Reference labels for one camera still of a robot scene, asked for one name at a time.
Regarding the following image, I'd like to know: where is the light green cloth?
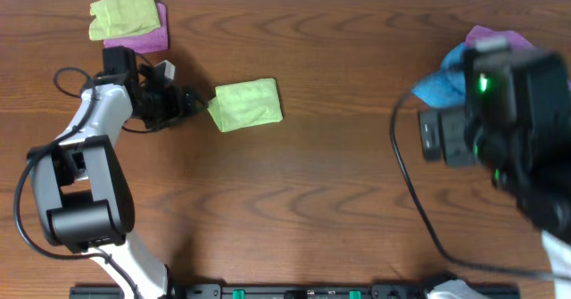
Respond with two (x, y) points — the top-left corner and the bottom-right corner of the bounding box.
(208, 78), (283, 133)

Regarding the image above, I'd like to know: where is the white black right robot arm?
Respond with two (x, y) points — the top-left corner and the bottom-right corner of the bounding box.
(418, 48), (570, 298)

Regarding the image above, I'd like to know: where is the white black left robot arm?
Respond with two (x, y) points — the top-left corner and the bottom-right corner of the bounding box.
(13, 46), (207, 298)

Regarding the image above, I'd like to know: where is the blue crumpled cloth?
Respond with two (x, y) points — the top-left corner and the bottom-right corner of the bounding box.
(412, 43), (467, 108)

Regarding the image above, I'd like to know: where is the folded pink cloth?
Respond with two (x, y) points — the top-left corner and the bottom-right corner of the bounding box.
(103, 3), (169, 54)

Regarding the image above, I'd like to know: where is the folded green cloth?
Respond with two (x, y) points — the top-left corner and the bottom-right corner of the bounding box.
(88, 0), (161, 41)

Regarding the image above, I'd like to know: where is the purple crumpled cloth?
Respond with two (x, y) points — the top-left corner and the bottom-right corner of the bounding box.
(463, 25), (535, 50)

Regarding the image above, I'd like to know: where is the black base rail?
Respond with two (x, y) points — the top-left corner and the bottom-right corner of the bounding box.
(69, 283), (521, 299)

